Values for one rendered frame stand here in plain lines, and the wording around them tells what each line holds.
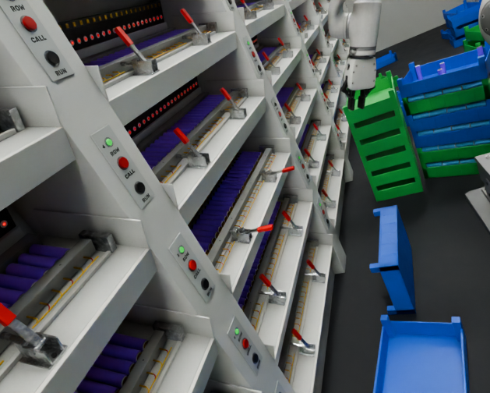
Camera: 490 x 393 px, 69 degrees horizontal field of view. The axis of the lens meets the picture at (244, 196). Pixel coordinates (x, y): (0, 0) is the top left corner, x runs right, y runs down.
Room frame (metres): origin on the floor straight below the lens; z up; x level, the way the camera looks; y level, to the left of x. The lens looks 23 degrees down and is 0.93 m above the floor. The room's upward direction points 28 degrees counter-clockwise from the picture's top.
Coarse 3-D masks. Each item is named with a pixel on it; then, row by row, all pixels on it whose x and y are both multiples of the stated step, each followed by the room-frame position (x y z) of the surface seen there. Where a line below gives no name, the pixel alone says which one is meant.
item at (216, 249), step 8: (264, 152) 1.06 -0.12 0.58; (264, 160) 1.01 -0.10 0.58; (256, 168) 0.97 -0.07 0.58; (256, 176) 0.92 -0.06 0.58; (248, 184) 0.89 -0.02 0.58; (248, 192) 0.85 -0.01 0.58; (240, 200) 0.82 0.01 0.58; (248, 200) 0.84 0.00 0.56; (240, 208) 0.79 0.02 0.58; (232, 216) 0.76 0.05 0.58; (224, 224) 0.74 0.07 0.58; (232, 224) 0.73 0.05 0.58; (224, 232) 0.71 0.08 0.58; (216, 240) 0.69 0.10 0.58; (224, 240) 0.69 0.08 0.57; (216, 248) 0.66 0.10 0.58; (208, 256) 0.64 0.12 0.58; (216, 256) 0.64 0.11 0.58; (224, 256) 0.65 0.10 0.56
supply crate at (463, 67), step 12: (444, 60) 1.40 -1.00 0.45; (456, 60) 1.37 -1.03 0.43; (468, 60) 1.34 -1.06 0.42; (480, 60) 1.16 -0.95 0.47; (408, 72) 1.47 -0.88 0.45; (432, 72) 1.44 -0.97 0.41; (456, 72) 1.22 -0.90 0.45; (468, 72) 1.19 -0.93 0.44; (480, 72) 1.16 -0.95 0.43; (408, 84) 1.34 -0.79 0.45; (420, 84) 1.31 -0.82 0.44; (432, 84) 1.28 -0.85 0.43; (444, 84) 1.25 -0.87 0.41; (456, 84) 1.22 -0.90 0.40; (408, 96) 1.35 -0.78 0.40
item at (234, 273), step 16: (256, 144) 1.12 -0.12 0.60; (272, 144) 1.10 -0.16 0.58; (288, 144) 1.07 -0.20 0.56; (272, 160) 1.05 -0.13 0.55; (288, 160) 1.05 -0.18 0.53; (224, 176) 1.00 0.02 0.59; (256, 192) 0.89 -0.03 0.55; (272, 192) 0.87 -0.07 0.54; (256, 208) 0.81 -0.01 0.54; (272, 208) 0.85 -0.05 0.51; (192, 224) 0.80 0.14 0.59; (240, 224) 0.76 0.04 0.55; (256, 224) 0.75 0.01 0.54; (256, 240) 0.71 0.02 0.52; (240, 256) 0.65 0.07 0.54; (224, 272) 0.62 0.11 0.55; (240, 272) 0.61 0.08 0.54; (240, 288) 0.60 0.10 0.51
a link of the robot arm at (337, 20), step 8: (336, 0) 1.13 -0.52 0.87; (344, 0) 1.12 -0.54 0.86; (336, 8) 1.14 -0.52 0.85; (328, 16) 1.18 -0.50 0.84; (336, 16) 1.16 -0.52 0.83; (344, 16) 1.17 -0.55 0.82; (328, 24) 1.20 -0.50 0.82; (336, 24) 1.17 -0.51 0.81; (344, 24) 1.16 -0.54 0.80; (336, 32) 1.18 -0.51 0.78; (344, 32) 1.16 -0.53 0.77
